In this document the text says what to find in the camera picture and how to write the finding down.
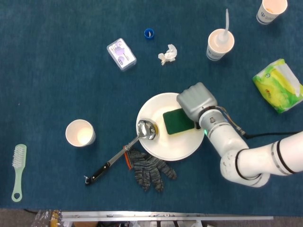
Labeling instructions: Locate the pale green scrub brush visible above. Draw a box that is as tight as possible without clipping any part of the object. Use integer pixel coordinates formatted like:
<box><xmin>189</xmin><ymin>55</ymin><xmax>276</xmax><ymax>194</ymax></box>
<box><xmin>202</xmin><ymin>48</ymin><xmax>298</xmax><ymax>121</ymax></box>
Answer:
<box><xmin>11</xmin><ymin>144</ymin><xmax>27</xmax><ymax>203</ymax></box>

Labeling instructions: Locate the blue bottle cap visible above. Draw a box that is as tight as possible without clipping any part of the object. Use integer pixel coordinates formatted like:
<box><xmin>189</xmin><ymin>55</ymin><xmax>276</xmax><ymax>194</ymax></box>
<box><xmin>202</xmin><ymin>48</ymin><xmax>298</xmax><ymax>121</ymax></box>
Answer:
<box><xmin>143</xmin><ymin>28</ymin><xmax>155</xmax><ymax>40</ymax></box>

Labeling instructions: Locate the aluminium frame rail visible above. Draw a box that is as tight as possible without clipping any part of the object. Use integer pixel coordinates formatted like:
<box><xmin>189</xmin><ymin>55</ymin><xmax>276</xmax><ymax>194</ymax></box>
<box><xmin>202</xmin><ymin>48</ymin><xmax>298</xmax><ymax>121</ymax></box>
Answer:
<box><xmin>61</xmin><ymin>210</ymin><xmax>274</xmax><ymax>223</ymax></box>

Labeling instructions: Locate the empty white paper cup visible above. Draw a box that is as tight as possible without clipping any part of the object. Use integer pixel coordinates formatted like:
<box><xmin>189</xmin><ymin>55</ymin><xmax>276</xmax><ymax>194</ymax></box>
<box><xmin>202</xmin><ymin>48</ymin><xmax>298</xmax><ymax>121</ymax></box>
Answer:
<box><xmin>65</xmin><ymin>119</ymin><xmax>97</xmax><ymax>148</ymax></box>

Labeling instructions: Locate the crumpled white tissue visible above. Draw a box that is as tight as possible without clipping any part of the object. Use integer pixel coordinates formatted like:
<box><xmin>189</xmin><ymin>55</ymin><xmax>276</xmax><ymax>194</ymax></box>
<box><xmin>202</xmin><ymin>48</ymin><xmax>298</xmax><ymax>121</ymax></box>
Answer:
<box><xmin>158</xmin><ymin>44</ymin><xmax>178</xmax><ymax>66</ymax></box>

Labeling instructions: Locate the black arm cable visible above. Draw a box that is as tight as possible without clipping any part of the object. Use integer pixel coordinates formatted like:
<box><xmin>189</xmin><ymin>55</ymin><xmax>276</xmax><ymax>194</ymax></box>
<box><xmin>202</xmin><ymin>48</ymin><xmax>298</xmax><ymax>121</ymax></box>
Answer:
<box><xmin>221</xmin><ymin>106</ymin><xmax>302</xmax><ymax>140</ymax></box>

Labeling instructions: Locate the green yellow tissue pack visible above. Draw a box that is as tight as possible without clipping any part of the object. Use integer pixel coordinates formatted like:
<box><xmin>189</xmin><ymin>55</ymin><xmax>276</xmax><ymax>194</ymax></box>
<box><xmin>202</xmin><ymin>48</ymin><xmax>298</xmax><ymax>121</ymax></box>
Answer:
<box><xmin>252</xmin><ymin>58</ymin><xmax>303</xmax><ymax>114</ymax></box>

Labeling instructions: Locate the clear plastic card box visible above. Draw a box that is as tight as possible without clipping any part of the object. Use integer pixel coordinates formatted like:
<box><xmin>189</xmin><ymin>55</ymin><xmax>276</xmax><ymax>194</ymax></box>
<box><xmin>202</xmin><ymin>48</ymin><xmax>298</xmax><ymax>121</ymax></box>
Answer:
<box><xmin>106</xmin><ymin>37</ymin><xmax>137</xmax><ymax>72</ymax></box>

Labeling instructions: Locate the blue table cloth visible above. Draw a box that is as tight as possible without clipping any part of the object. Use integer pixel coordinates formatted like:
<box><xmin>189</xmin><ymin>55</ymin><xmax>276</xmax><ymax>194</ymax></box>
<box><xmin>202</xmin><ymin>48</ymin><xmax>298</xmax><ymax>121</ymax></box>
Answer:
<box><xmin>0</xmin><ymin>0</ymin><xmax>303</xmax><ymax>217</ymax></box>

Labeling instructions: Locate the grey knit work glove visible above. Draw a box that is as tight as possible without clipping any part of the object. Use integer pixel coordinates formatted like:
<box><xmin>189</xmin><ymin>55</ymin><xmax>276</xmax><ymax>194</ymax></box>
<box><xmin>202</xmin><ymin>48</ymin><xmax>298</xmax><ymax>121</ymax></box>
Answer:
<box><xmin>123</xmin><ymin>146</ymin><xmax>178</xmax><ymax>192</ymax></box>

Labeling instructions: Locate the steel ladle black handle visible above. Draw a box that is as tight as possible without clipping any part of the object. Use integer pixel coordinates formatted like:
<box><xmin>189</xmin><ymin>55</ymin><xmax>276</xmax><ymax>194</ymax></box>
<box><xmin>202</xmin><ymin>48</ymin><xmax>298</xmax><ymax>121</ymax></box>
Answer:
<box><xmin>84</xmin><ymin>120</ymin><xmax>159</xmax><ymax>186</ymax></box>

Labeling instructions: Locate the paper cup with orange residue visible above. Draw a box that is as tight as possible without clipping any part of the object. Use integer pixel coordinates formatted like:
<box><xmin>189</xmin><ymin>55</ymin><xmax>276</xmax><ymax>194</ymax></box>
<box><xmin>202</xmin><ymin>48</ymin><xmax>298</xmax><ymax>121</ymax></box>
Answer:
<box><xmin>256</xmin><ymin>0</ymin><xmax>288</xmax><ymax>25</ymax></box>

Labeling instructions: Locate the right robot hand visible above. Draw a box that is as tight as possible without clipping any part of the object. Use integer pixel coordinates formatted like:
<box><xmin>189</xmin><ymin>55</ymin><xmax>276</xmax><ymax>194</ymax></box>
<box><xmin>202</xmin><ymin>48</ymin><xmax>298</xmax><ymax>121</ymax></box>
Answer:
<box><xmin>176</xmin><ymin>82</ymin><xmax>218</xmax><ymax>130</ymax></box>

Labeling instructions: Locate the white round plate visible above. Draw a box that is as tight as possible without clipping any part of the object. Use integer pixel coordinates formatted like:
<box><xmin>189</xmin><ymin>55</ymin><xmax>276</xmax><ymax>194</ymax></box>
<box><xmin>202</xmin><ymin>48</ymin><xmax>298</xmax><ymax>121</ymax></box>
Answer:
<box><xmin>136</xmin><ymin>92</ymin><xmax>206</xmax><ymax>162</ymax></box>

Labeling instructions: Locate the paper cup holding bottle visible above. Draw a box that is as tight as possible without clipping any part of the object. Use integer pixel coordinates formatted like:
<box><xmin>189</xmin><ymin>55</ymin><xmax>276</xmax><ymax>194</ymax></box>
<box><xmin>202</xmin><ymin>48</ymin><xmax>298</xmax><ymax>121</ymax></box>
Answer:
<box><xmin>206</xmin><ymin>28</ymin><xmax>235</xmax><ymax>62</ymax></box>

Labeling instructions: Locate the green yellow sponge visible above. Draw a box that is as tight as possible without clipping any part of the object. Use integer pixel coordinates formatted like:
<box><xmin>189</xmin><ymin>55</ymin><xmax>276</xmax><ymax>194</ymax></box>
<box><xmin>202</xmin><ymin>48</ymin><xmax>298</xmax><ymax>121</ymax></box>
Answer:
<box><xmin>162</xmin><ymin>108</ymin><xmax>197</xmax><ymax>136</ymax></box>

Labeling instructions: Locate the white squeeze bottle long nozzle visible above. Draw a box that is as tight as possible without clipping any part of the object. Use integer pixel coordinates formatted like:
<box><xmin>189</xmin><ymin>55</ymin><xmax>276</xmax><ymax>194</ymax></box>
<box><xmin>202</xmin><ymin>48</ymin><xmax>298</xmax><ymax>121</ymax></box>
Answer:
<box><xmin>214</xmin><ymin>8</ymin><xmax>230</xmax><ymax>47</ymax></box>

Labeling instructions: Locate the clear plastic bag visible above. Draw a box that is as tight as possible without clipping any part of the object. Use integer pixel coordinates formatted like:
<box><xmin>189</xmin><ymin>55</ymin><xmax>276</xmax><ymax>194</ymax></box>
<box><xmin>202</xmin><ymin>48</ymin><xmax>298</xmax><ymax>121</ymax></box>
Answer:
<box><xmin>30</xmin><ymin>209</ymin><xmax>62</xmax><ymax>227</ymax></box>

